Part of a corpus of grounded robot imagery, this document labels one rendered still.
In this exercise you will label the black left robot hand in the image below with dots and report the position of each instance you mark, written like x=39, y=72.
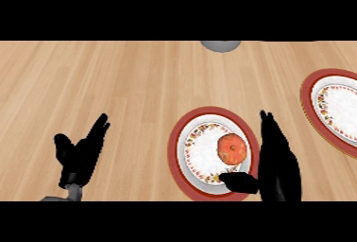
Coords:
x=83, y=154

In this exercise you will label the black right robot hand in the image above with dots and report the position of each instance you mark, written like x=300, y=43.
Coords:
x=276, y=164

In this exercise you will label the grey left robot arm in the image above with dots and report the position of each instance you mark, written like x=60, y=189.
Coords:
x=70, y=193

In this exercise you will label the orange squash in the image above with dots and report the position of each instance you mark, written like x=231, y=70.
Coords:
x=232, y=149

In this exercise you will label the red-rimmed floral plate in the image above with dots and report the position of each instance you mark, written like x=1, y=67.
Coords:
x=337, y=110
x=204, y=154

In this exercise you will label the grey rounded object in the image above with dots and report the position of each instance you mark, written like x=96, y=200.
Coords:
x=222, y=46

